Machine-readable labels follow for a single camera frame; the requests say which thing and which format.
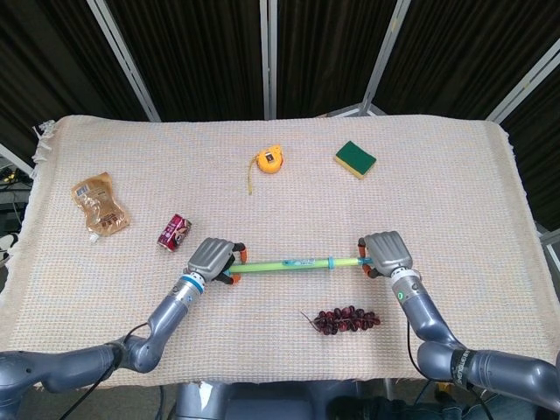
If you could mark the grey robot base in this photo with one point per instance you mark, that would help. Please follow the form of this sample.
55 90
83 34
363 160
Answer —
262 400

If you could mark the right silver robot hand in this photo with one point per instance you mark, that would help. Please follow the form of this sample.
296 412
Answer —
387 256

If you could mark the pink woven tablecloth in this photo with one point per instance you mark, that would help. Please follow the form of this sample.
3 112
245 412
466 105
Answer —
280 197

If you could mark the crushed red drink can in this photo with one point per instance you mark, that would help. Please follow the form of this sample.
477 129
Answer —
175 233

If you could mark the brown spouted sauce pouch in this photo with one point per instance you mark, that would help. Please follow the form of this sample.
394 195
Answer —
100 205

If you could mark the black folding screen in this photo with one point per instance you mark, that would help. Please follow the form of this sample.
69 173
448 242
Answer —
280 57

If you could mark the dark red grape bunch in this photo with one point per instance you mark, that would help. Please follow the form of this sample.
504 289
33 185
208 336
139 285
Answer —
345 320

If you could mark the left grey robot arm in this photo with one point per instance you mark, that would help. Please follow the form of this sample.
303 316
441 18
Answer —
109 345

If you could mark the green and blue plastic tube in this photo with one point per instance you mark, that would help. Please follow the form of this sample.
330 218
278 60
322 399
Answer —
297 263

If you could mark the green yellow sponge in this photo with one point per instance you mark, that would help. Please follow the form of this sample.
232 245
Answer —
356 159

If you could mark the yellow tape measure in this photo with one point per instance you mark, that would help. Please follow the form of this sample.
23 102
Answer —
269 161

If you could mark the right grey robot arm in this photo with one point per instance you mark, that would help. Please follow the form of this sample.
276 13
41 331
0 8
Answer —
459 345

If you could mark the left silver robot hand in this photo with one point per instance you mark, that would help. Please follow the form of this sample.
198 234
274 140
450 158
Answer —
212 260

